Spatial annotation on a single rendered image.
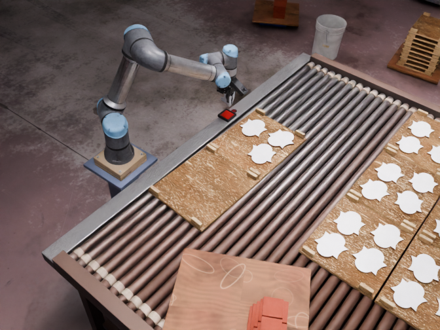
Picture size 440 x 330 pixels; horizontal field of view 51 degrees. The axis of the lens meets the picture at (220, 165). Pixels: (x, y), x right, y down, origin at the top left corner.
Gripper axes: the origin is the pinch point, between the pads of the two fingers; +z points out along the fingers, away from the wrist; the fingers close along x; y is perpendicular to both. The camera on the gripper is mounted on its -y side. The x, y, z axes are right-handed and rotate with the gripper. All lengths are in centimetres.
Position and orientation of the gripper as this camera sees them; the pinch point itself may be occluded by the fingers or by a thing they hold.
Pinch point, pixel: (230, 105)
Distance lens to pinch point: 254.6
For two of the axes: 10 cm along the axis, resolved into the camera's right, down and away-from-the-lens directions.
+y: -8.6, -3.9, 3.4
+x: -5.1, 6.0, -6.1
